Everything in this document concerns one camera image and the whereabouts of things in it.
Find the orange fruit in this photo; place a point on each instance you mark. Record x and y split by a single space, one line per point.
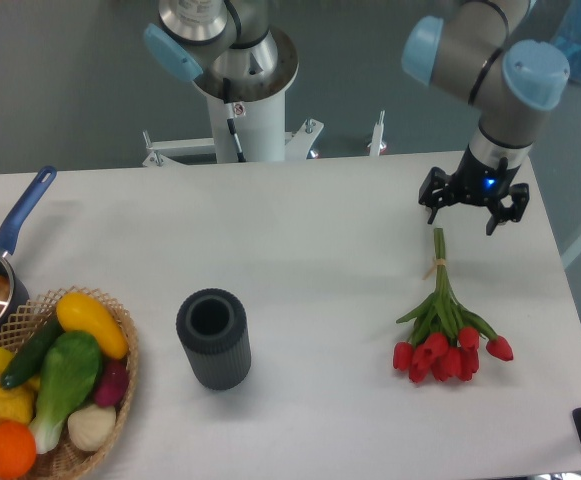
17 450

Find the dark grey ribbed vase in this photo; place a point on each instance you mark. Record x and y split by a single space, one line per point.
211 325

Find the white clamp post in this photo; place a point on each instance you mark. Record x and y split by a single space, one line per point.
377 144

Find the red tulip bouquet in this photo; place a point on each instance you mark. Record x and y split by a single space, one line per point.
446 336

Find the woven wicker basket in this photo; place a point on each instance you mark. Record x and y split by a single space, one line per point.
66 460

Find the white garlic bulb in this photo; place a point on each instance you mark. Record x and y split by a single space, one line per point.
89 427

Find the yellow gourd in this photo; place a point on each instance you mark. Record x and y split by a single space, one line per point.
0 404

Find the green bok choy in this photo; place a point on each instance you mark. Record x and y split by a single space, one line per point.
68 374

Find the dark green cucumber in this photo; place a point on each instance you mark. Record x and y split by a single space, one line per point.
28 360

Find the yellow squash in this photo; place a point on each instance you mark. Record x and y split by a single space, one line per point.
77 311

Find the white frame bracket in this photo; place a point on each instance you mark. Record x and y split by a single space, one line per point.
180 149

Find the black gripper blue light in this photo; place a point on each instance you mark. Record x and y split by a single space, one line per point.
484 178

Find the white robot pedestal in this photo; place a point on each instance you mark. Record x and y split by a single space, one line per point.
245 91

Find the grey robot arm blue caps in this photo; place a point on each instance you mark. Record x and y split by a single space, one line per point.
514 86

